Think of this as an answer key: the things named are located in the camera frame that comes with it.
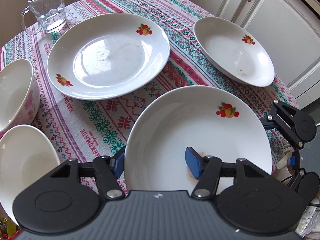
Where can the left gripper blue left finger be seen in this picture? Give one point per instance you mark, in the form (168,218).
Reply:
(107,170)

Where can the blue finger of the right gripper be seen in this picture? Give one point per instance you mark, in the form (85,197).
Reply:
(292,161)
(267,124)

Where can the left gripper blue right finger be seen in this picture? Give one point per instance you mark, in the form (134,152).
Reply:
(204,169)

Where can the white plate with stain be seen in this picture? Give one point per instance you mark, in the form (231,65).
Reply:
(210,120)

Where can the white plate fruit decal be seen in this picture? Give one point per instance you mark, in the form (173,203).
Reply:
(234,51)
(107,56)

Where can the white kitchen cabinets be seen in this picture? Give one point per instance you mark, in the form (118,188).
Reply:
(288,30)

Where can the patterned red green tablecloth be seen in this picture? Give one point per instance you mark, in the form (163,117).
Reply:
(87,129)

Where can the white bowl middle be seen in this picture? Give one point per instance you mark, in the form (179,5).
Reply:
(26,155)

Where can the white bowl pink flowers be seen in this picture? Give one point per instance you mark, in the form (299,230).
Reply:
(20,94)

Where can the clear glass mug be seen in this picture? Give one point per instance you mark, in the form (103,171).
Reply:
(50,15)

